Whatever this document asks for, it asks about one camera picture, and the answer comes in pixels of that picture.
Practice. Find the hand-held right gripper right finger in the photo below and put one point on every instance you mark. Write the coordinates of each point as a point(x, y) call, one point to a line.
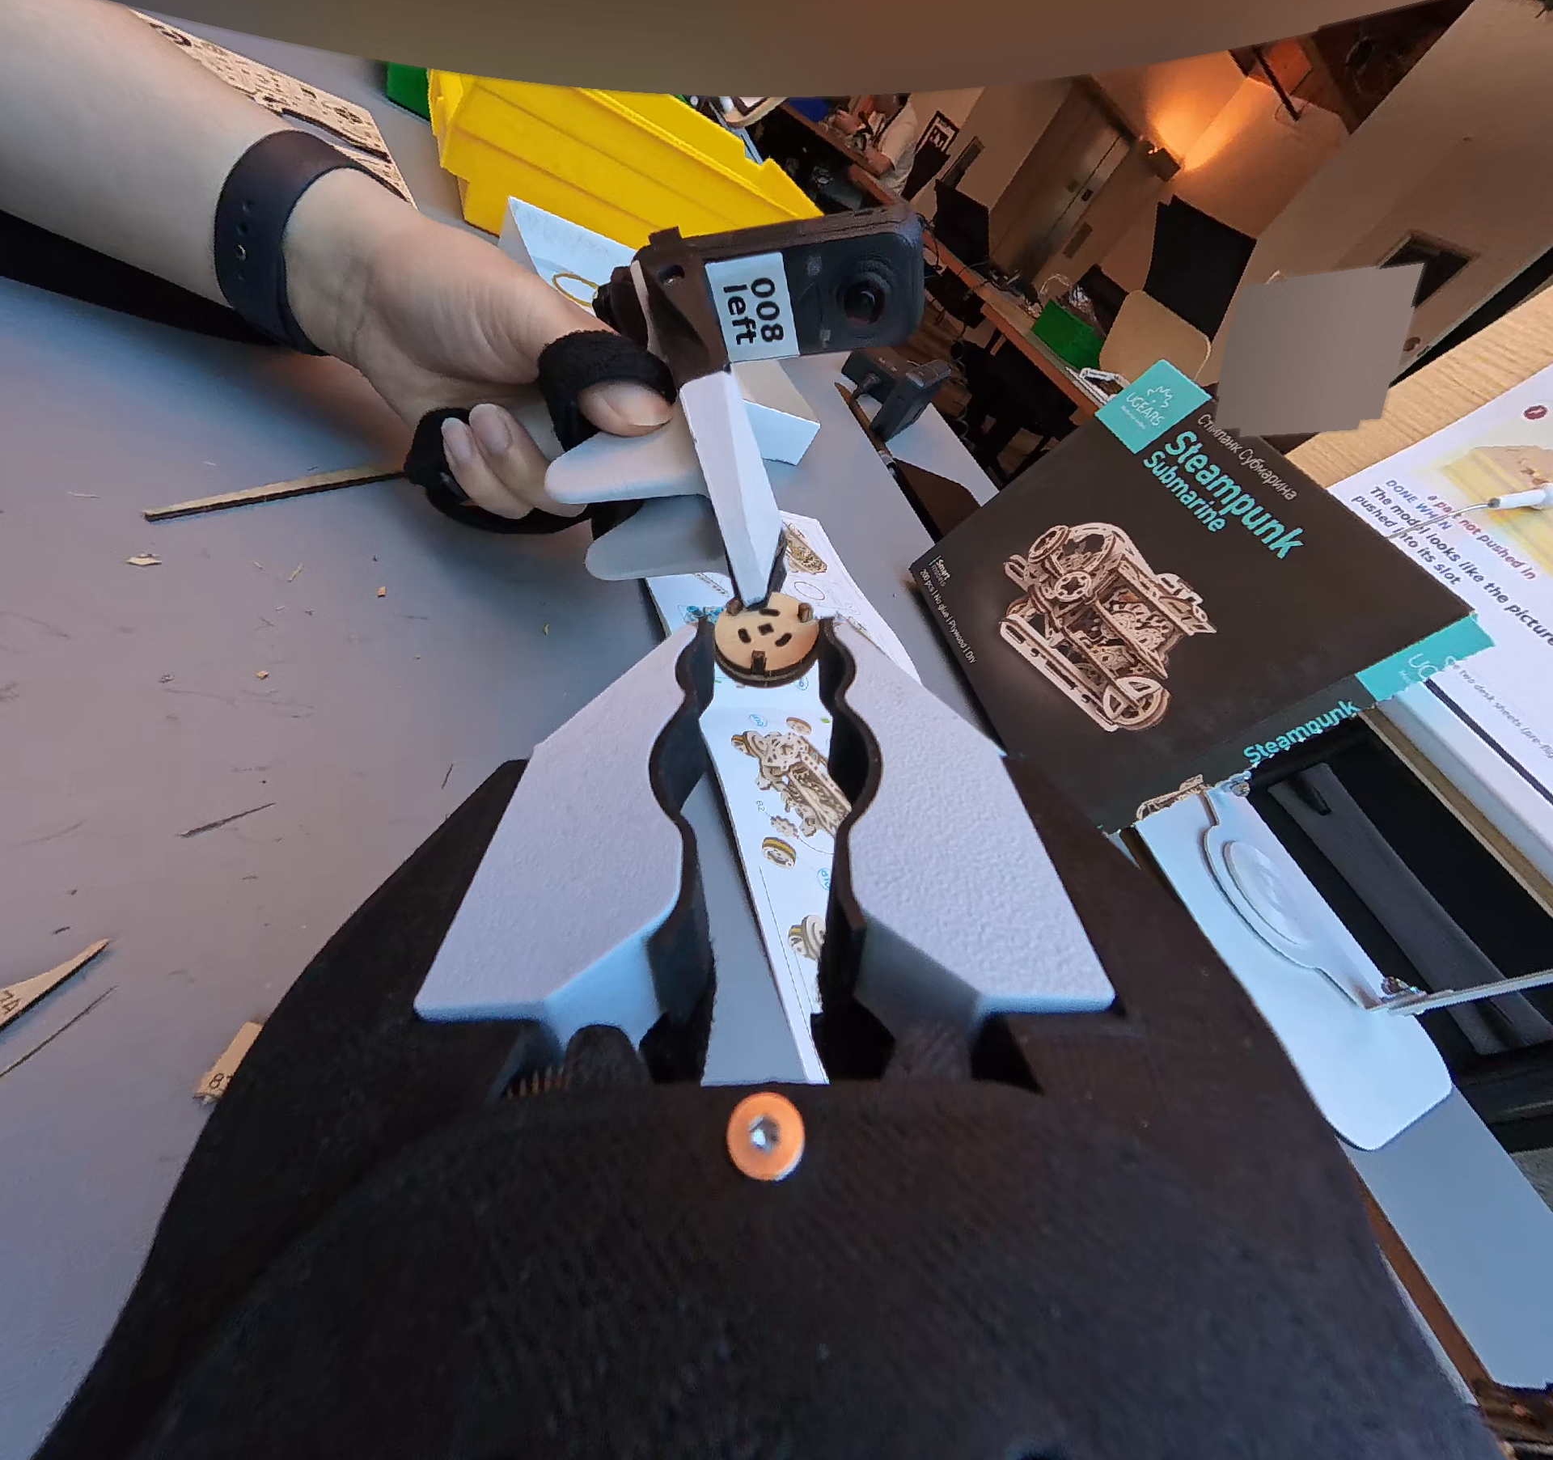
point(960, 866)

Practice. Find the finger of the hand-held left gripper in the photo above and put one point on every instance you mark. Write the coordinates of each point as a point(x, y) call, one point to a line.
point(784, 422)
point(735, 477)

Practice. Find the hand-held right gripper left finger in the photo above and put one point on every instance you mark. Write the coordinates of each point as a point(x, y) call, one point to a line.
point(571, 852)

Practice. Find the round wooden gear piece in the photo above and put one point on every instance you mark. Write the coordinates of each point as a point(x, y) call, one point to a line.
point(766, 635)

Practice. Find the person's left forearm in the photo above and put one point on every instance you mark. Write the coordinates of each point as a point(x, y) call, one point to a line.
point(110, 126)

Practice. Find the black desk device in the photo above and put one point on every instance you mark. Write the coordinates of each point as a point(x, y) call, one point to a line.
point(906, 386)

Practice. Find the grey desk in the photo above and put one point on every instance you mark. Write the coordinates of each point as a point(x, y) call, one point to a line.
point(243, 659)

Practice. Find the person's left hand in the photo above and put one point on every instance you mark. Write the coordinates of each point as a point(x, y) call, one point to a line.
point(425, 308)

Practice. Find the white instruction booklet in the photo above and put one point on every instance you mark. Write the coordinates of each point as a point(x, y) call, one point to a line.
point(772, 877)

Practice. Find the yellow plastic bin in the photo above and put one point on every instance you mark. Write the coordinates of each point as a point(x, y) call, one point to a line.
point(607, 161)

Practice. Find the white printed sheet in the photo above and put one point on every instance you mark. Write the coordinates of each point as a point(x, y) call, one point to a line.
point(547, 246)

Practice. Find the green storage box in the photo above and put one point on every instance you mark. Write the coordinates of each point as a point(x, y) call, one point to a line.
point(1066, 333)

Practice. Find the white tray with magnifier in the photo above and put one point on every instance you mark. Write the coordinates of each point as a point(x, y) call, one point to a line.
point(1287, 963)

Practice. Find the white chair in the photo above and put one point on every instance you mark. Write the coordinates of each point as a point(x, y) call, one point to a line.
point(1153, 337)

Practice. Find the small printed wooden offcut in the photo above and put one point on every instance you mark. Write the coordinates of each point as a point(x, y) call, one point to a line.
point(230, 1059)

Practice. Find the green plastic bin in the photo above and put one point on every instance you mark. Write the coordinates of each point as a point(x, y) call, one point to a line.
point(408, 89)

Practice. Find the black model kit box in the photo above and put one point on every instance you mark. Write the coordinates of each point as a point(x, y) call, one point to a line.
point(1335, 622)

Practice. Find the long wooden strip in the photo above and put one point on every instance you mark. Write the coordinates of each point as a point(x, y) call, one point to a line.
point(280, 492)

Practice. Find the scattered wood chips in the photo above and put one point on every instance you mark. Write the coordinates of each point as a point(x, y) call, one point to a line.
point(145, 560)

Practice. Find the laser-cut plywood sheet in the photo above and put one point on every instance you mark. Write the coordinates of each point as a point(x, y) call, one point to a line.
point(303, 101)

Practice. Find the thin metal rod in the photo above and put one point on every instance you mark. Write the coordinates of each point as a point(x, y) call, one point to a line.
point(1481, 990)

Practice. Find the pointed wooden offcut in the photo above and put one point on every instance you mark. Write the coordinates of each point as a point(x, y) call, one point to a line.
point(50, 980)

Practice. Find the black wristband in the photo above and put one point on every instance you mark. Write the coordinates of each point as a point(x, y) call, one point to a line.
point(249, 235)

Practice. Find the white instruction poster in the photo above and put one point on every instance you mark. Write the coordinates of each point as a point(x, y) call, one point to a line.
point(1457, 587)

